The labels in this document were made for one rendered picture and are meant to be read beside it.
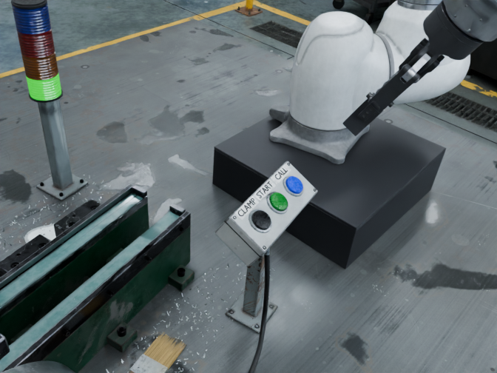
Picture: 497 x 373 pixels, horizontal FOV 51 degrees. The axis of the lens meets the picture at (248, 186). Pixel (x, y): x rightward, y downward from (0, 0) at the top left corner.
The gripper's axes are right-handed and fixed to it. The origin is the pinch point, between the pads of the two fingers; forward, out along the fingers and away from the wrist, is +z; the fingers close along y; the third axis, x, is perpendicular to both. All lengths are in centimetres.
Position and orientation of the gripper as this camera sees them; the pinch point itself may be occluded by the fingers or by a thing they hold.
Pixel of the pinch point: (364, 115)
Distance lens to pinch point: 84.6
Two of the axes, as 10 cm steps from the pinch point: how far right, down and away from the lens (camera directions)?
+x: 7.1, 7.1, -0.3
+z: -4.8, 5.1, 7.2
